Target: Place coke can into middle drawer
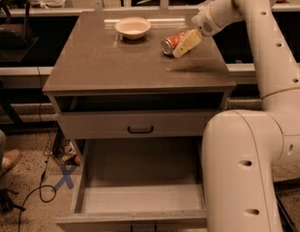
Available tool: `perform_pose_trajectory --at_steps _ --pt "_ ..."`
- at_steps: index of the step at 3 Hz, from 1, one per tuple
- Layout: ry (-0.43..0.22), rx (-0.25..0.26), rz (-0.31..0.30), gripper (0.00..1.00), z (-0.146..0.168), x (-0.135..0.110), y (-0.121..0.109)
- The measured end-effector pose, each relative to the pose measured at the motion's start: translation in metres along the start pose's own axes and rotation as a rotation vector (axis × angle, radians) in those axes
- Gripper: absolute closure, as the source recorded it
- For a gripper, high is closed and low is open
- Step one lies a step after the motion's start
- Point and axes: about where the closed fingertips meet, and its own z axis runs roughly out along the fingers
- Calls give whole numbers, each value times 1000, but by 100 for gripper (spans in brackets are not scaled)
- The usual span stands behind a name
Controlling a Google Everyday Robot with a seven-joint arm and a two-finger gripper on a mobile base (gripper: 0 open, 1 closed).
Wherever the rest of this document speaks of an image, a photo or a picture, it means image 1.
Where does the black drawer handle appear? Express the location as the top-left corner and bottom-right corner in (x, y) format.
(127, 126), (154, 134)

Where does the open grey middle drawer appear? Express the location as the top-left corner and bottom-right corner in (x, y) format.
(56, 137), (206, 232)

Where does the black floor cable left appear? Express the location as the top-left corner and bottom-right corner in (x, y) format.
(17, 66), (61, 232)

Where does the grey drawer cabinet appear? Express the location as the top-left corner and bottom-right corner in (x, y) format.
(42, 9), (237, 232)

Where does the closed grey top drawer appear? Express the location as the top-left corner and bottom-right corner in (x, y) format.
(57, 110), (218, 139)

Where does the black metal stand leg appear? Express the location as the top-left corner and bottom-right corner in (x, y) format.
(274, 178), (300, 232)

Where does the wire basket with items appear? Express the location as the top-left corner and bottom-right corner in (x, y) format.
(44, 127), (80, 165)

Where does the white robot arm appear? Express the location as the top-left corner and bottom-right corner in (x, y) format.
(193, 0), (300, 232)

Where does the black bag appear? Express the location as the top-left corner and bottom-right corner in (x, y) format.
(0, 0), (39, 62)

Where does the black strap on floor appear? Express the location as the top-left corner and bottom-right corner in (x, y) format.
(0, 187), (27, 216)

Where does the brown shoe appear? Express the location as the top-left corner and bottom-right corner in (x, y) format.
(0, 149), (21, 178)

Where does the orange soda can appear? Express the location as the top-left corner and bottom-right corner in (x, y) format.
(161, 30), (188, 56)

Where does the white paper bowl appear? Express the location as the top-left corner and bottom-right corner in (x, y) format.
(115, 17), (151, 40)

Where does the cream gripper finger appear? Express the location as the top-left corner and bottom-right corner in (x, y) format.
(172, 29), (202, 58)

